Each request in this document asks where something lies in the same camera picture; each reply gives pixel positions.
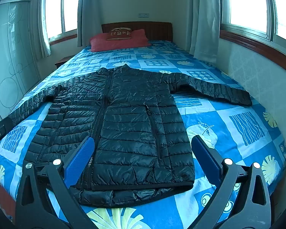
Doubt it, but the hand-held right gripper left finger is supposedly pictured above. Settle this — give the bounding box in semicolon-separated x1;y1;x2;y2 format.
15;136;103;229

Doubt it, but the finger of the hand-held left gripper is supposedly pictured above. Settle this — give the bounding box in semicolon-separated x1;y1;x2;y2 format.
0;119;14;161

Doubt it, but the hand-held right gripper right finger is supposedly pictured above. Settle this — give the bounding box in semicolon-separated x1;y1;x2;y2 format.
186;135;272;229

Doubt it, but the black puffer jacket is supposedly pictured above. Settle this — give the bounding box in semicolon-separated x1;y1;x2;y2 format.
8;64;253;208

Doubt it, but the blue patterned bed sheet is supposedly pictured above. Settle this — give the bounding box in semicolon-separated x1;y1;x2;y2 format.
0;39;286;229

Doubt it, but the glass door wardrobe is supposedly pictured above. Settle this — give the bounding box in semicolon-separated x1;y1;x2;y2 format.
0;0;41;126

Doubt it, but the wooden nightstand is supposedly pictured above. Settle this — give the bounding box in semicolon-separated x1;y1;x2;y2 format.
54;56;70;69

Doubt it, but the wooden window sill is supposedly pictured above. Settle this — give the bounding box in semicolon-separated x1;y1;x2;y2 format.
49;34;78;46
219;30;286;70

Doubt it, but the grey window curtain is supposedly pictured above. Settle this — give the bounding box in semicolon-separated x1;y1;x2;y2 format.
77;0;103;48
189;0;222;59
37;0;52;58

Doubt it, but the red pillow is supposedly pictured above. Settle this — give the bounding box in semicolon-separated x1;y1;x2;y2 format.
89;29;151;52

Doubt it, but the brown printed cushion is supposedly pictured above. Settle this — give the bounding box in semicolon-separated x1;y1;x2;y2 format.
106;27;133;40

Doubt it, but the white framed window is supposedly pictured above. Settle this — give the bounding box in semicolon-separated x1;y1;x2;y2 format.
45;0;82;41
219;0;286;50

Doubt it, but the wooden bed headboard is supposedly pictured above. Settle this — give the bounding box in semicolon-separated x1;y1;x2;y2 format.
101;21;173;41

